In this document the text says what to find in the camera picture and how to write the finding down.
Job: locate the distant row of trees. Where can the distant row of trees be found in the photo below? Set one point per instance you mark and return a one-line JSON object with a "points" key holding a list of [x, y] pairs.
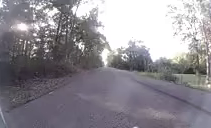
{"points": [[136, 56]]}

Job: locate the grey asphalt road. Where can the grey asphalt road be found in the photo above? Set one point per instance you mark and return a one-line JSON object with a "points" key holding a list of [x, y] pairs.
{"points": [[103, 100]]}

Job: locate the wood of tall trees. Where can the wood of tall trees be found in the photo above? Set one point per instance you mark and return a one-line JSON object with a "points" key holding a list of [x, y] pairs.
{"points": [[53, 40]]}

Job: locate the small bush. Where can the small bush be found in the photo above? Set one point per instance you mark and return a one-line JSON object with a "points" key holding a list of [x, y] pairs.
{"points": [[168, 75]]}

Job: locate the leaf-covered verge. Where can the leaf-covered verge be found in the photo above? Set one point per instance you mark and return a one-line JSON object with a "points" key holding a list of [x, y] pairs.
{"points": [[36, 88]]}

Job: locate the grass field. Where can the grass field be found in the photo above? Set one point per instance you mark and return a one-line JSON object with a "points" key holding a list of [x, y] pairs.
{"points": [[189, 79]]}

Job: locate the grey roadside strip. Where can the grey roadside strip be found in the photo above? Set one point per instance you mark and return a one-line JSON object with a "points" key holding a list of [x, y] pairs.
{"points": [[199, 97]]}

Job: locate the thin pale-trunked tree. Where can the thin pale-trunked tree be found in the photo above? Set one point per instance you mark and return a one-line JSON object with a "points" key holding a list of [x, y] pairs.
{"points": [[206, 40]]}

